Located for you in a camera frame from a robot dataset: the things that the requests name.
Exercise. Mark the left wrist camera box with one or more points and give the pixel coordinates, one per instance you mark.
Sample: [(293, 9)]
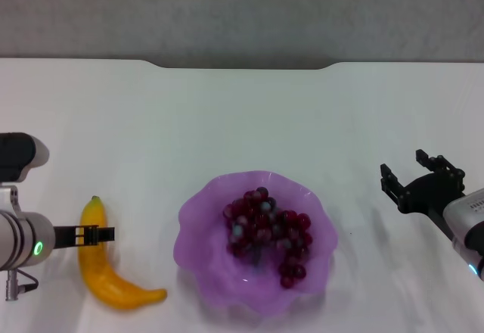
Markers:
[(17, 155)]

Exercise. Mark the yellow banana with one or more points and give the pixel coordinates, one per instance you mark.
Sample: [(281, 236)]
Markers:
[(99, 272)]

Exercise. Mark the dark red grape bunch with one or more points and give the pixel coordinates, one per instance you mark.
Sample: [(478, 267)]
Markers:
[(264, 227)]

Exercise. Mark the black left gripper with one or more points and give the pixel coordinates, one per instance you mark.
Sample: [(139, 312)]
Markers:
[(65, 237)]

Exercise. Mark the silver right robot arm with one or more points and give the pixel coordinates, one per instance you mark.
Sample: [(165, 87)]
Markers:
[(475, 253)]

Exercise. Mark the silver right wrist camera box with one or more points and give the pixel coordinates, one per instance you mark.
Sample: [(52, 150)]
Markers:
[(465, 212)]

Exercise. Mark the purple wavy plastic plate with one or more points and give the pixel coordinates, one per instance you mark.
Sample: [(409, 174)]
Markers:
[(211, 242)]

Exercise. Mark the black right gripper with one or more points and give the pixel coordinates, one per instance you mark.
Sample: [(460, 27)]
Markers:
[(427, 193)]

